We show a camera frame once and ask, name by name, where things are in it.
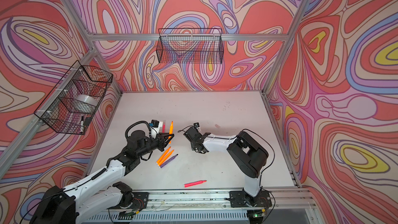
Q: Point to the black wire basket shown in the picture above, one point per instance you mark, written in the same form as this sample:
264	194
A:
78	93
190	46

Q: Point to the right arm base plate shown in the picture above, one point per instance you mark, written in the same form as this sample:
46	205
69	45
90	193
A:
243	199

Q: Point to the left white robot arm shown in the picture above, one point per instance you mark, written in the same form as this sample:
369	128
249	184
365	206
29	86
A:
75	203

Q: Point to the orange pen middle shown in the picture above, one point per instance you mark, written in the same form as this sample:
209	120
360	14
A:
165	157

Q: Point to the black wire basket left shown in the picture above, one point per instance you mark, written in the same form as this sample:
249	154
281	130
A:
78	93

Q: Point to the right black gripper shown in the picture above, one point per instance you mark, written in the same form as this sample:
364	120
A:
193	138

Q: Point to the aluminium front rail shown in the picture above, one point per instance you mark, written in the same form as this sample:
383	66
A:
215	199

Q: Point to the purple pen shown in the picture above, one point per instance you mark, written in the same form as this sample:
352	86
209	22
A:
168	161

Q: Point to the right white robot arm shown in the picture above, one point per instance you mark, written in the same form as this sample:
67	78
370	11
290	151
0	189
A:
246	152

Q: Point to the orange pen left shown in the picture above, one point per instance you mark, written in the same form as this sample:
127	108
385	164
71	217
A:
163	155

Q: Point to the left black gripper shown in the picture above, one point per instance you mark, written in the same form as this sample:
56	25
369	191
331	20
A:
159	141

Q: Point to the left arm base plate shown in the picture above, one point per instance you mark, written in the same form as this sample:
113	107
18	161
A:
134	201

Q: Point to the orange highlighter pen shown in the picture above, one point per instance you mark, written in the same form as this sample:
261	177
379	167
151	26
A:
171	131

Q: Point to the black wire basket back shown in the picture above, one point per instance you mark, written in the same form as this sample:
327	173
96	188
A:
190	46

